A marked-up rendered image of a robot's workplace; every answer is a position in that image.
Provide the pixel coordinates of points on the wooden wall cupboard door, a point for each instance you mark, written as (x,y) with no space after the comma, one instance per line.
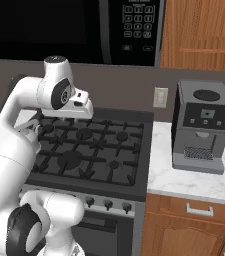
(200,33)

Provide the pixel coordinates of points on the black oven door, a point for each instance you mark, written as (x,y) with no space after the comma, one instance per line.
(117,240)

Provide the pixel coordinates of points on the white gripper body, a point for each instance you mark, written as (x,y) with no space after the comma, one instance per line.
(80,111)

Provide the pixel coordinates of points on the black stove knob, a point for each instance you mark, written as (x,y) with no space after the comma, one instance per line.
(126,207)
(89,201)
(108,204)

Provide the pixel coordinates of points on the black microwave oven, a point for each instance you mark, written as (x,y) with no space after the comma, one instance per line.
(50,30)

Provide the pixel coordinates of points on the black gas stove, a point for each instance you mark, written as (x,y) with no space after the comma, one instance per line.
(94,153)

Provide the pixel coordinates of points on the grey coffee machine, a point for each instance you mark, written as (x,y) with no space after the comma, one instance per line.
(202,133)

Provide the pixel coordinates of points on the wooden base cupboard door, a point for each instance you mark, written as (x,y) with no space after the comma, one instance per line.
(184,238)

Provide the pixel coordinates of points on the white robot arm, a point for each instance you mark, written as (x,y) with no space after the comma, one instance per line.
(7,173)

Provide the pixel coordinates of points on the white wall outlet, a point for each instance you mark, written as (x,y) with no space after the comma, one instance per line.
(160,97)

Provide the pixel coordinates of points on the wooden drawer front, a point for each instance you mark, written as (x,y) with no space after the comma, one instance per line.
(170,205)

